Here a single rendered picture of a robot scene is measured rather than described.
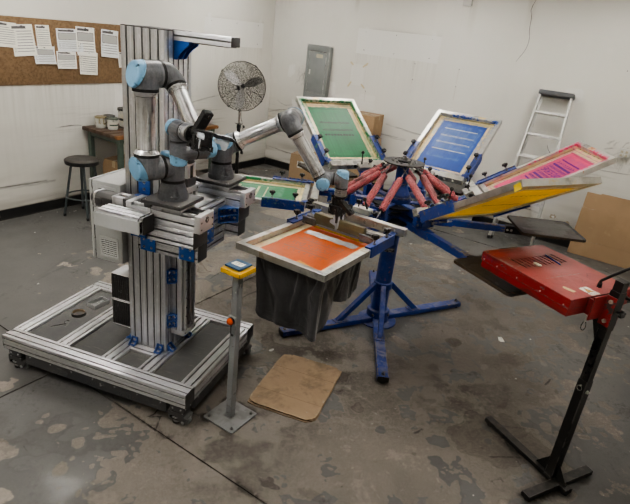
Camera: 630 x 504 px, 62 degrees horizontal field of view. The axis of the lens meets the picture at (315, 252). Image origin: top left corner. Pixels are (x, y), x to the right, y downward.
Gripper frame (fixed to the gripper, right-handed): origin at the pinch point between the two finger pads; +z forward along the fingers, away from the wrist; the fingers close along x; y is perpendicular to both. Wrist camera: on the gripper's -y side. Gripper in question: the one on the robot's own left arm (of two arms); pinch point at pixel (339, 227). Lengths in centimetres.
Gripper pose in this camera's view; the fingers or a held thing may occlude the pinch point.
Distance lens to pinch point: 321.6
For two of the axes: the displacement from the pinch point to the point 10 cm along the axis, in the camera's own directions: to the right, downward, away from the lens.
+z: -1.1, 9.2, 3.8
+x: -5.5, 2.7, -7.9
